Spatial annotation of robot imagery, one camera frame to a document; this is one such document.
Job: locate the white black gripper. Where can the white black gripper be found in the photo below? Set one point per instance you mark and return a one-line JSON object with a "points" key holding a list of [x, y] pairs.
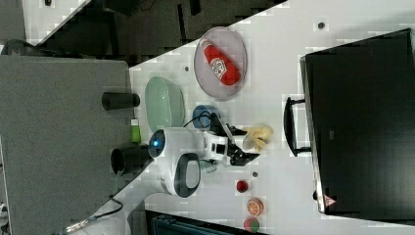
{"points": [[216, 146]]}

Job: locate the plush peeled banana toy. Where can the plush peeled banana toy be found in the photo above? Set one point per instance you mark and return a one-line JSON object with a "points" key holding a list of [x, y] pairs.
{"points": [[257, 137]]}

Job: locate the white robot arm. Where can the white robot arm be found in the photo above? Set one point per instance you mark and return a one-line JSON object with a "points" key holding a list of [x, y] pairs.
{"points": [[179, 151]]}

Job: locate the small blue round plate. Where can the small blue round plate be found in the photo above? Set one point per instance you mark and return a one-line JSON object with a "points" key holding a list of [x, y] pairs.
{"points": [[201, 116]]}

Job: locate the orange slice toy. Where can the orange slice toy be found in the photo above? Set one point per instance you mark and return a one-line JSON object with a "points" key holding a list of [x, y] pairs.
{"points": [[255, 206]]}

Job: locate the plush red ketchup bottle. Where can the plush red ketchup bottle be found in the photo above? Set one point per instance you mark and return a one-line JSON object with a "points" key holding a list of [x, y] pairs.
{"points": [[221, 66]]}

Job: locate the green perforated colander basket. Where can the green perforated colander basket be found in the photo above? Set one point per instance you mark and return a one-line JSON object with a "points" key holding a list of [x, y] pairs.
{"points": [[164, 104]]}

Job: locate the red green toy fruit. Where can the red green toy fruit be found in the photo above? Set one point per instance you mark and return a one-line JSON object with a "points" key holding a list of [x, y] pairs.
{"points": [[251, 224]]}

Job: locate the green bottle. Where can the green bottle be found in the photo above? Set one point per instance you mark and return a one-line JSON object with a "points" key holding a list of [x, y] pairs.
{"points": [[135, 131]]}

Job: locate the translucent purple round plate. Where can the translucent purple round plate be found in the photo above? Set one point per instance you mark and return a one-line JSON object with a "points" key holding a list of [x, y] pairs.
{"points": [[229, 43]]}

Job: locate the dark blue crate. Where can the dark blue crate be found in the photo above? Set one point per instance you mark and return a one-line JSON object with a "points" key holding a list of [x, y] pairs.
{"points": [[166, 224]]}

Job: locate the black cylinder post lower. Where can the black cylinder post lower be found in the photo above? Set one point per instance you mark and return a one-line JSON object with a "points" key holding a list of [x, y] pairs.
{"points": [[130, 159]]}

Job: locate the black cylinder post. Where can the black cylinder post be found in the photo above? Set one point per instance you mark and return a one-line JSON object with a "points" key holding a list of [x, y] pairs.
{"points": [[130, 159], [117, 101]]}

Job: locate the black cylinder post upper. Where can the black cylinder post upper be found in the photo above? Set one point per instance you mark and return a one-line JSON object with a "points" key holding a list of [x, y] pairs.
{"points": [[117, 101]]}

